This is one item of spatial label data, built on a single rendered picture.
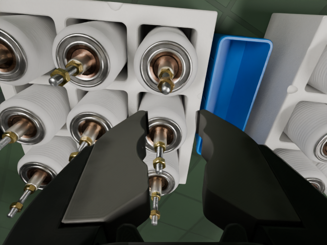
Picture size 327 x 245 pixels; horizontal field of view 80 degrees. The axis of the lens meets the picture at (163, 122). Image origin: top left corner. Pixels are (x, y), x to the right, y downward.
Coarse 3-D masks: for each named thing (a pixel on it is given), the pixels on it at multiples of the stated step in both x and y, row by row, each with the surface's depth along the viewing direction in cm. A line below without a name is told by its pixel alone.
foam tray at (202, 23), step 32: (0, 0) 31; (32, 0) 30; (64, 0) 30; (96, 0) 31; (128, 32) 33; (192, 32) 39; (128, 64) 35; (128, 96) 38; (192, 96) 38; (64, 128) 43; (192, 128) 42
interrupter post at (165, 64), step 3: (162, 63) 27; (165, 63) 26; (168, 63) 27; (171, 63) 28; (159, 66) 27; (162, 66) 26; (165, 66) 25; (168, 66) 25; (171, 66) 26; (159, 69) 26; (171, 69) 26; (159, 72) 26; (159, 78) 26
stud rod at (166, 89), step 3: (165, 72) 25; (162, 75) 25; (165, 75) 24; (168, 75) 24; (162, 84) 22; (165, 84) 21; (168, 84) 21; (162, 87) 21; (165, 87) 21; (168, 87) 21; (162, 90) 21; (165, 90) 21; (168, 90) 21; (165, 93) 21; (168, 93) 21
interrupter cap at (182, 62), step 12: (156, 48) 27; (168, 48) 27; (180, 48) 27; (144, 60) 28; (156, 60) 28; (168, 60) 28; (180, 60) 28; (144, 72) 29; (156, 72) 29; (180, 72) 29; (156, 84) 29; (180, 84) 29
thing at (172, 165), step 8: (176, 152) 46; (144, 160) 40; (152, 160) 39; (168, 160) 40; (176, 160) 43; (152, 168) 38; (168, 168) 39; (176, 168) 41; (176, 176) 40; (176, 184) 41
